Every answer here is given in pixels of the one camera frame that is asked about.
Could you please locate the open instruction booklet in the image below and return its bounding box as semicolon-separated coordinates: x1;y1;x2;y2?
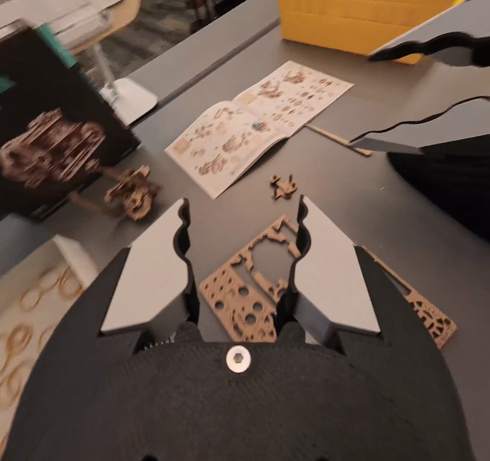
165;61;354;200

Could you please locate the small wooden puzzle part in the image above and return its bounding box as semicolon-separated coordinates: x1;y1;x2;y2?
269;174;298;201

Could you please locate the laser-cut wooden parts sheet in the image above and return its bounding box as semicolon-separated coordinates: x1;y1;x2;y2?
199;215;458;349

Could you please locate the black model kit box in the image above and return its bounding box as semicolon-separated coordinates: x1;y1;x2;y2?
0;24;141;222

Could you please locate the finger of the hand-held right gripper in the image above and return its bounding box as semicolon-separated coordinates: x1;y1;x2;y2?
368;0;490;67
350;96;490;155

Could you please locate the thin wooden stick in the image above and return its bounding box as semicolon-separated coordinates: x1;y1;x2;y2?
306;124;373;157

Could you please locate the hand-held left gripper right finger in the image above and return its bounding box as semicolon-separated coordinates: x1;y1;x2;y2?
276;195;379;345

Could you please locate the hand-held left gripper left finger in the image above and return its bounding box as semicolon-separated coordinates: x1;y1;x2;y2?
100;198;200;337

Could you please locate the round table with white base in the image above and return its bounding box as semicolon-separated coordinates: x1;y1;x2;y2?
69;0;158;126

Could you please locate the white tray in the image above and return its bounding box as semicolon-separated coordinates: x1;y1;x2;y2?
0;234;98;450

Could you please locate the pile of tan rubber bands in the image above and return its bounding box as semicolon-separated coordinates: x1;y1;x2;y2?
0;266;85;412

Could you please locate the yellow plastic bin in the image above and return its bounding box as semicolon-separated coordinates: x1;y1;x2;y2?
272;0;487;65

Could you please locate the partly built wooden model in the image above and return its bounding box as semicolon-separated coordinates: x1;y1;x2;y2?
71;164;163;222

